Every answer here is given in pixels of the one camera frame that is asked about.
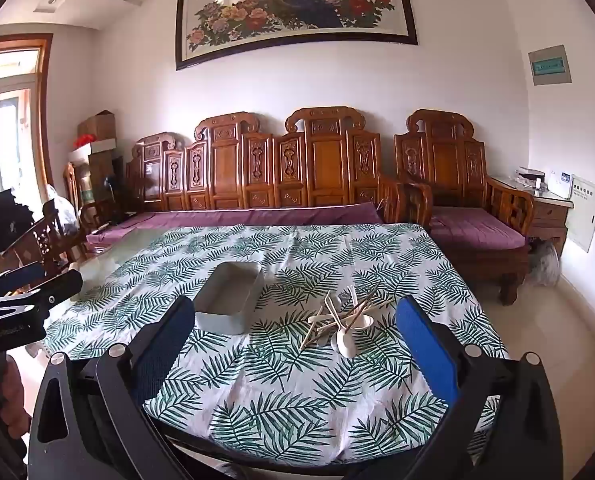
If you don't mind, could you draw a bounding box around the white plastic soup spoon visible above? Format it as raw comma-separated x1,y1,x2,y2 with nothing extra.
326,290,361,359

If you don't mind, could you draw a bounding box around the white box on side table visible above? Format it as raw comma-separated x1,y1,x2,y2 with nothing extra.
547,170,574,199

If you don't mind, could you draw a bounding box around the white wall panel door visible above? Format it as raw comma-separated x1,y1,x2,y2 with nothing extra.
565,175,595,254

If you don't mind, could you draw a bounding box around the white box with red flowers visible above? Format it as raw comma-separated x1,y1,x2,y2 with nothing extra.
73,134,116,157

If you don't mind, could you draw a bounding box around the black bag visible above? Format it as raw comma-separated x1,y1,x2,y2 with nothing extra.
0,187,36,257

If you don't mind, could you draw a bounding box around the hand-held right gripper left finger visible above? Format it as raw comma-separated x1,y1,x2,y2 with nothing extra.
27,296,196,480

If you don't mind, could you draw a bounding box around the purple armchair cushion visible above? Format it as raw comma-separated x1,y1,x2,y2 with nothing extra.
430,206,528,252

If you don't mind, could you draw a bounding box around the green leaf print tablecloth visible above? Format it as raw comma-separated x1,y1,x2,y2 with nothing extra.
42,224,511,466

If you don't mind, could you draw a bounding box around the light wooden chopstick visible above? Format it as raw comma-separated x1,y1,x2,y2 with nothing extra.
300,305,358,352

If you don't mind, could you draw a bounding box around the person's left hand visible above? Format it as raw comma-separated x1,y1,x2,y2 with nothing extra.
0,355,28,418

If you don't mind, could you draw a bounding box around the dark brown chopstick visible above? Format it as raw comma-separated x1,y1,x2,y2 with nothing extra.
345,287,393,331

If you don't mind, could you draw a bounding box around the clear plastic bag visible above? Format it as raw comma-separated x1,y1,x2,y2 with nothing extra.
527,242,561,288

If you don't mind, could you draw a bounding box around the wooden framed window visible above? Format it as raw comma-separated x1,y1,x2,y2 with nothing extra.
0,34,56,201

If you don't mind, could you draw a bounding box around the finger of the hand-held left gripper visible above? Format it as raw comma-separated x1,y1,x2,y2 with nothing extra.
0,269,84,315
0,262,48,297

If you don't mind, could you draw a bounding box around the grey wall electrical box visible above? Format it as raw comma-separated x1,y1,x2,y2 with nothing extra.
528,44,573,87

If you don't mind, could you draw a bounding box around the carved wooden armchair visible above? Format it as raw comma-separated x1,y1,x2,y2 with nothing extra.
394,108,536,306

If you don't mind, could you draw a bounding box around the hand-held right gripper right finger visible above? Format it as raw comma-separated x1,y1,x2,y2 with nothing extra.
372,296,564,480

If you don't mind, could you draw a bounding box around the framed peacock flower painting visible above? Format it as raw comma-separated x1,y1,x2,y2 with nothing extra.
174,0,419,72

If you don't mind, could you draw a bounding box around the white plastic bag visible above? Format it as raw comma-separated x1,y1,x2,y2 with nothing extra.
44,185,81,237

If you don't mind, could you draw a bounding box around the white plastic fork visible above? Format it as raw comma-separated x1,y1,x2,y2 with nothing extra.
308,310,378,332

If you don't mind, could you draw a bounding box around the dark carved wooden chair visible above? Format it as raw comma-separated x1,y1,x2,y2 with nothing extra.
0,199,94,283

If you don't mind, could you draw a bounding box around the brown cardboard box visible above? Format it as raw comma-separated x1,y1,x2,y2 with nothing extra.
77,110,117,143

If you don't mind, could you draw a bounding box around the wooden side table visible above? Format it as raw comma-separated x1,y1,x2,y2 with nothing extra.
490,175,575,258

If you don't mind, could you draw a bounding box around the grey rectangular box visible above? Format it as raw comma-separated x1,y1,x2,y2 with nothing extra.
192,261,264,335

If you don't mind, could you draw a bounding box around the carved wooden sofa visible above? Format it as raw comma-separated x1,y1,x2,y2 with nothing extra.
126,106,434,226

